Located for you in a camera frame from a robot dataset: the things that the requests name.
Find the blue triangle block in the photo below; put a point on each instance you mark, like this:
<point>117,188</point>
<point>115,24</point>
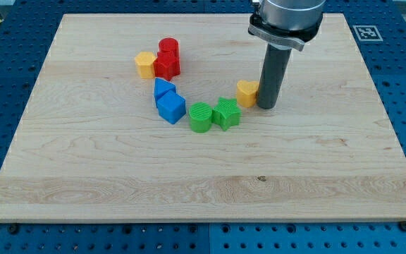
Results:
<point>161,87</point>

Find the yellow heart block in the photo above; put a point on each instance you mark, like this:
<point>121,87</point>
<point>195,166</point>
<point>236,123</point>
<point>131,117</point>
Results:
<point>246,93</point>

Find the green star block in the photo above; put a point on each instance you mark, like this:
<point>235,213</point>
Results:
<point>226,113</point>

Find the green cylinder block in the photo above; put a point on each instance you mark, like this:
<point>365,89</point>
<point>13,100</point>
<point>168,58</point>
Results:
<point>200,115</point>

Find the blue cube block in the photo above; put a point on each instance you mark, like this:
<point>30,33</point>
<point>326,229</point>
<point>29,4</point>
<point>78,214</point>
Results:
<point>171,107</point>

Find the red star block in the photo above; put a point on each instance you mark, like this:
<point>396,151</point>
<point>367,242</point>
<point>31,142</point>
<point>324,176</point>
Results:
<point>166,65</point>

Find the yellow hexagon block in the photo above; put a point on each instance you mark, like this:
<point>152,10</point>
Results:
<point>144,62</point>

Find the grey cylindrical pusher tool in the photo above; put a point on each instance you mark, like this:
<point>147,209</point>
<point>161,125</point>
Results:
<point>273,71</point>

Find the wooden board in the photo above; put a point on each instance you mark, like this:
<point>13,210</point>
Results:
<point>91,147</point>

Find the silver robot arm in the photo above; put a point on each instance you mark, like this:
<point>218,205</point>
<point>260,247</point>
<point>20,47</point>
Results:
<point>285,25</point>

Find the red cylinder block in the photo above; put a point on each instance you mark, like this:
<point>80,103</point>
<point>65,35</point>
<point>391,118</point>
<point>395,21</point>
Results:
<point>169,45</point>

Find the fiducial marker tag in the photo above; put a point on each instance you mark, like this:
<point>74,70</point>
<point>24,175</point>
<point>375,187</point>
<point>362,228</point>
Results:
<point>367,33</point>

